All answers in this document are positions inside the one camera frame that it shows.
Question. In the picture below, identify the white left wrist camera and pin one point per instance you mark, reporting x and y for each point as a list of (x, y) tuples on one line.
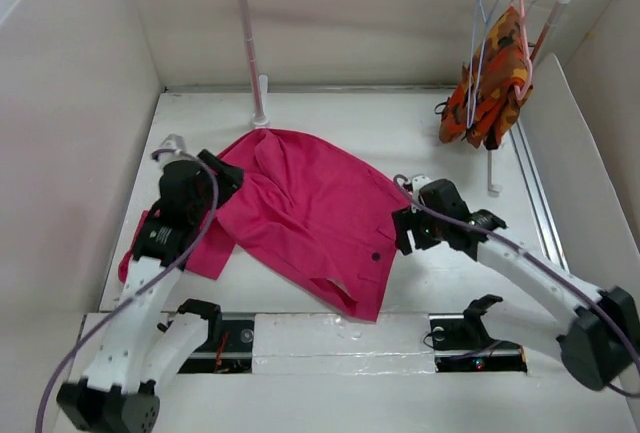
[(173, 142)]

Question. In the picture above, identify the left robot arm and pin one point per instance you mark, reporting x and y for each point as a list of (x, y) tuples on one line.
[(137, 357)]

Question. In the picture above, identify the light blue wire hanger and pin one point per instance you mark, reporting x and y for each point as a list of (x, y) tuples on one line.
[(482, 22)]

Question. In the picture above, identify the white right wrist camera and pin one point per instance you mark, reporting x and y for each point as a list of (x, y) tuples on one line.
[(415, 183)]

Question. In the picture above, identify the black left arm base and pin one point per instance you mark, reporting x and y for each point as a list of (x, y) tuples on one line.
[(230, 353)]

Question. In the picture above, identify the pink trousers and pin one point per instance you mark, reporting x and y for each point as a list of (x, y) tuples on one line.
[(313, 213)]

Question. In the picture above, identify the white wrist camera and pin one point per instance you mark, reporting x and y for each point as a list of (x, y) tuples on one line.
[(173, 142), (415, 183)]

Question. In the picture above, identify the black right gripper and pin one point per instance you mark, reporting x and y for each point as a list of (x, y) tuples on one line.
[(404, 220)]

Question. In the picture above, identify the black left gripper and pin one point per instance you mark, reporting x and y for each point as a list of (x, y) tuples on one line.
[(229, 178)]

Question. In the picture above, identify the aluminium table edge rail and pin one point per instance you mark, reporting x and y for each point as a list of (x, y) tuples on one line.
[(547, 232)]

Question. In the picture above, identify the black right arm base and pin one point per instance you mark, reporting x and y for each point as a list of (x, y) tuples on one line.
[(461, 343)]

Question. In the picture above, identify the pink plastic hanger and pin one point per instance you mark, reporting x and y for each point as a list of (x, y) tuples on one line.
[(521, 92)]

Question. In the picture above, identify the orange camouflage shorts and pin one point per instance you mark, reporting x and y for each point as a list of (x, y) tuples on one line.
[(497, 108)]

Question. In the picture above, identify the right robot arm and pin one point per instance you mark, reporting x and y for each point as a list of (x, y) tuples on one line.
[(592, 332)]

